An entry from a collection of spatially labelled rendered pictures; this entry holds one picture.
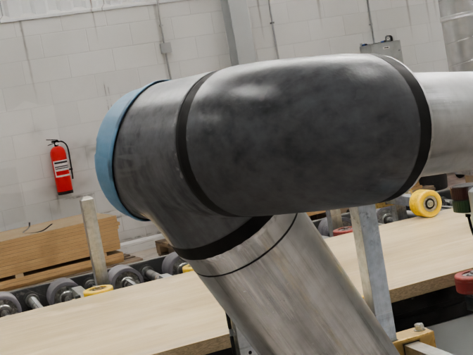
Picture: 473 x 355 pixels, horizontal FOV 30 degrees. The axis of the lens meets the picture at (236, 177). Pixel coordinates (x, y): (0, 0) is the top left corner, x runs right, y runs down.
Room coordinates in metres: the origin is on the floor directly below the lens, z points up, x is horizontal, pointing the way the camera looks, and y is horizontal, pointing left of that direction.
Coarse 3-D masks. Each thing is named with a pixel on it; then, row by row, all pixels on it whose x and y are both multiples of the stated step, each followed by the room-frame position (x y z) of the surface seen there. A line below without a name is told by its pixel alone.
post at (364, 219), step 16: (352, 208) 1.56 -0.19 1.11; (368, 208) 1.54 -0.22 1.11; (352, 224) 1.57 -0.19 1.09; (368, 224) 1.54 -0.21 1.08; (368, 240) 1.54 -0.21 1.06; (368, 256) 1.54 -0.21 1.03; (368, 272) 1.54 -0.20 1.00; (384, 272) 1.55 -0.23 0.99; (368, 288) 1.55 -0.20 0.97; (384, 288) 1.54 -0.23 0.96; (368, 304) 1.56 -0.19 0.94; (384, 304) 1.54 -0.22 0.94; (384, 320) 1.54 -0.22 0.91
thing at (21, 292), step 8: (440, 192) 3.44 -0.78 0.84; (448, 192) 3.46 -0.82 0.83; (408, 208) 3.40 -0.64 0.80; (344, 216) 3.30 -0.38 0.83; (160, 256) 3.07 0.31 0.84; (128, 264) 3.03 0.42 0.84; (136, 264) 3.04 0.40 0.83; (144, 264) 3.05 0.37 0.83; (152, 264) 3.06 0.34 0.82; (160, 264) 3.06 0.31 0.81; (160, 272) 3.06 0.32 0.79; (80, 280) 2.97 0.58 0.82; (144, 280) 3.04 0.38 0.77; (24, 288) 2.92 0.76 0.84; (32, 288) 2.92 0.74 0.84; (40, 288) 2.93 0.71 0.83; (16, 296) 2.90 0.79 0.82; (40, 296) 2.93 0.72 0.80; (24, 304) 2.91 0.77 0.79; (48, 304) 2.93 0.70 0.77
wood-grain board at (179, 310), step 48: (336, 240) 2.45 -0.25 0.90; (384, 240) 2.32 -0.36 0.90; (432, 240) 2.21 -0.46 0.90; (144, 288) 2.25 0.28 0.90; (192, 288) 2.15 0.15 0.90; (432, 288) 1.82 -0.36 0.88; (0, 336) 1.99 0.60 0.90; (48, 336) 1.91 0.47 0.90; (96, 336) 1.83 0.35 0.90; (144, 336) 1.76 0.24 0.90; (192, 336) 1.69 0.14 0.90
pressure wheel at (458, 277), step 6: (468, 270) 1.80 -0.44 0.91; (456, 276) 1.77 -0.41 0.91; (462, 276) 1.76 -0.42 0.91; (468, 276) 1.75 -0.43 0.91; (456, 282) 1.77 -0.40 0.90; (462, 282) 1.75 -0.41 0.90; (468, 282) 1.74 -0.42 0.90; (456, 288) 1.77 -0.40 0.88; (462, 288) 1.75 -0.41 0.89; (468, 288) 1.74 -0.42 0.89; (468, 294) 1.74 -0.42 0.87
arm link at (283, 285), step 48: (144, 96) 0.71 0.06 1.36; (192, 96) 0.66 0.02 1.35; (96, 144) 0.74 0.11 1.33; (144, 144) 0.68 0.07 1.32; (144, 192) 0.70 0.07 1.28; (192, 192) 0.66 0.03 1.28; (192, 240) 0.71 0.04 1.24; (240, 240) 0.71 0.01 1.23; (288, 240) 0.73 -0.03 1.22; (240, 288) 0.73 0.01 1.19; (288, 288) 0.73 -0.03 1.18; (336, 288) 0.76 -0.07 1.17; (288, 336) 0.75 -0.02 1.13; (336, 336) 0.76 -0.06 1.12; (384, 336) 0.81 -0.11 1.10
